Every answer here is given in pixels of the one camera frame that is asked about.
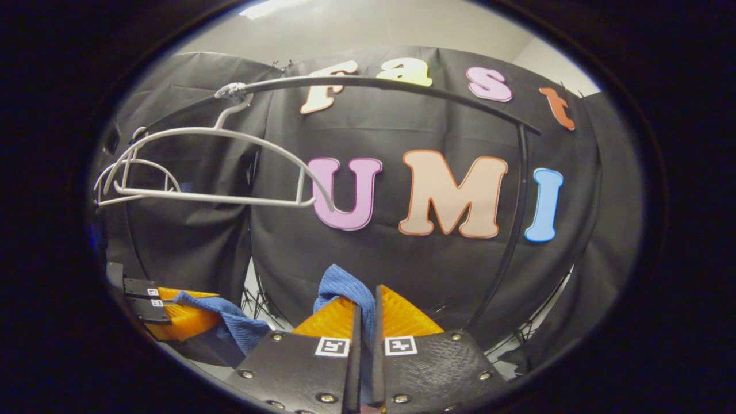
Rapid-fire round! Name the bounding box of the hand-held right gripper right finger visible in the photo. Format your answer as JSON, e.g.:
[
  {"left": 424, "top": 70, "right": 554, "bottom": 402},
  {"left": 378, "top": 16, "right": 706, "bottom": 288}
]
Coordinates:
[{"left": 371, "top": 285, "right": 509, "bottom": 414}]

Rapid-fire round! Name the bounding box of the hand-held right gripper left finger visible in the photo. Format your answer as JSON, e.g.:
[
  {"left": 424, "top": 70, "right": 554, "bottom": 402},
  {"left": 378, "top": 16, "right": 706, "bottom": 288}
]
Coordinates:
[{"left": 230, "top": 296, "right": 363, "bottom": 414}]

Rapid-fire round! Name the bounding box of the blue corduroy jacket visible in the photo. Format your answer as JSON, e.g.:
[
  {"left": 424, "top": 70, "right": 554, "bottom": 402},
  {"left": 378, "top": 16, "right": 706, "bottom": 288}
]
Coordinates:
[{"left": 172, "top": 264, "right": 377, "bottom": 406}]

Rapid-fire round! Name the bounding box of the white hanger with taped hook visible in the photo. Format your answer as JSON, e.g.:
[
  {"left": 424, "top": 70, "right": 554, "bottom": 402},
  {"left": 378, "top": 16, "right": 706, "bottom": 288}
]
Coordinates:
[{"left": 103, "top": 82, "right": 336, "bottom": 212}]

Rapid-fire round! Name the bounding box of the white plastic hanger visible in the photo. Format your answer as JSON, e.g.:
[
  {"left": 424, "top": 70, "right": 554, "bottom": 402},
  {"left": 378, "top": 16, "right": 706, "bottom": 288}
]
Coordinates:
[{"left": 94, "top": 126, "right": 182, "bottom": 206}]

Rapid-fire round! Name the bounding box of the black clothes rack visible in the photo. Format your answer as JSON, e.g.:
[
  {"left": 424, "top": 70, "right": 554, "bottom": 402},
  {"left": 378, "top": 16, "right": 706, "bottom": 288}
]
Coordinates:
[{"left": 124, "top": 75, "right": 544, "bottom": 334}]

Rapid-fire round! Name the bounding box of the black backdrop cloth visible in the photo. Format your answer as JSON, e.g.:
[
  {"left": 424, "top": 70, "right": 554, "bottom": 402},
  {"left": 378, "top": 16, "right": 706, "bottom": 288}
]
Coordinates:
[{"left": 89, "top": 46, "right": 645, "bottom": 374}]

